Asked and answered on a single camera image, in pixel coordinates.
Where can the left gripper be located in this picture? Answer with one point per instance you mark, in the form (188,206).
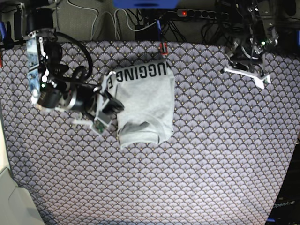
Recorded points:
(246,52)

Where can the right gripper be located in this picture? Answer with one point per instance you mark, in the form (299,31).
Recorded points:
(91,103)

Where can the light grey T-shirt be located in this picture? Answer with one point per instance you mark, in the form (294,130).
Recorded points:
(147,92)

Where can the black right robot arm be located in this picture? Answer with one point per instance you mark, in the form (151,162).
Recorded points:
(49,88)

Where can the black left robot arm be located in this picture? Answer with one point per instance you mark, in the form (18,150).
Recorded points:
(257,36)

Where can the red clamp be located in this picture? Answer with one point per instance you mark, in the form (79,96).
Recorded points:
(163,48)

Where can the black power strip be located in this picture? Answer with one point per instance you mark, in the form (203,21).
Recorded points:
(196,14)

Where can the fan-patterned tablecloth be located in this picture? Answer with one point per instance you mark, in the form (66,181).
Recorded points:
(224,165)

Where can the black power adapter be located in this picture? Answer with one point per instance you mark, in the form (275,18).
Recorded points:
(149,34)

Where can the blue box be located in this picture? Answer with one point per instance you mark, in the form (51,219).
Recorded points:
(146,4)

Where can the white plastic bin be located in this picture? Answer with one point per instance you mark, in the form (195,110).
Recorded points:
(16,204)

